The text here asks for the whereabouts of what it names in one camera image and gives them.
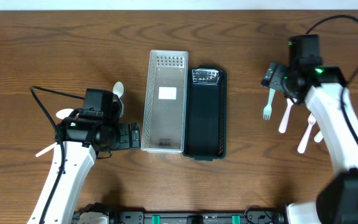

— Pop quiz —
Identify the black perforated plastic basket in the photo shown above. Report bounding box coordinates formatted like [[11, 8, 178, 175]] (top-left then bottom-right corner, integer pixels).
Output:
[[183, 65, 227, 161]]

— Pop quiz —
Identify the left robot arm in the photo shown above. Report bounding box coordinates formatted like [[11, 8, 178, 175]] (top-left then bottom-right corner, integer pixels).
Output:
[[29, 82, 140, 223]]

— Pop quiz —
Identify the clear perforated plastic basket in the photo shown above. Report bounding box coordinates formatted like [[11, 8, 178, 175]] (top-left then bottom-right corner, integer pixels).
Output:
[[141, 50, 188, 154]]

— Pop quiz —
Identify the white spoon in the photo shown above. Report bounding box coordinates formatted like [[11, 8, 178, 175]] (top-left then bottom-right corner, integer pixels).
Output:
[[112, 82, 124, 117], [278, 98, 296, 134]]

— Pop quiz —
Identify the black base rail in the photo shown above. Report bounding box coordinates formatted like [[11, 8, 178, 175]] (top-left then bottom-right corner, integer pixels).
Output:
[[69, 203, 288, 224]]

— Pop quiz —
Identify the white fork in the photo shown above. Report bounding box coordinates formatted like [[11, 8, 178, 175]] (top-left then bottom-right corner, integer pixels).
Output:
[[313, 131, 323, 142], [297, 113, 316, 154]]

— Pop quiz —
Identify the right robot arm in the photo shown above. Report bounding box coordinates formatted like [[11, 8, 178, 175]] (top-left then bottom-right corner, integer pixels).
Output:
[[261, 34, 358, 223]]

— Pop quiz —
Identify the white spoon horizontal left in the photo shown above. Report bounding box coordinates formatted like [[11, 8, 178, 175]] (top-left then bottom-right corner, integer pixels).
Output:
[[55, 108, 74, 119]]

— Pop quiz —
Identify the white spoon diagonal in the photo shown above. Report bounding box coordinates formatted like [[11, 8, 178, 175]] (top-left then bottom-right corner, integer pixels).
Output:
[[35, 142, 57, 157]]

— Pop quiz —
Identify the pale blue plastic fork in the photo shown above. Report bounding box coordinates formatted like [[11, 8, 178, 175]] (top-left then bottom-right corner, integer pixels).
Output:
[[263, 88, 275, 121]]

